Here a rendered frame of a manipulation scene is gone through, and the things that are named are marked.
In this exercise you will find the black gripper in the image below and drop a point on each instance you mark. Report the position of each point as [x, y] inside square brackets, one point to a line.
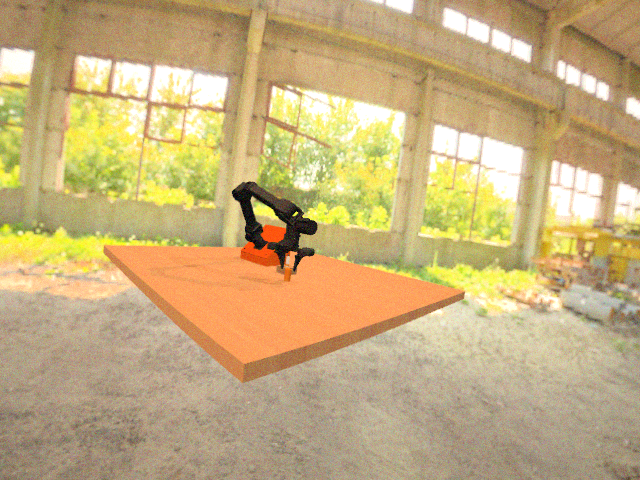
[300, 252]

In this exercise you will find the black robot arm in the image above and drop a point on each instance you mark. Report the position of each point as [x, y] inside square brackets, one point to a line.
[282, 208]

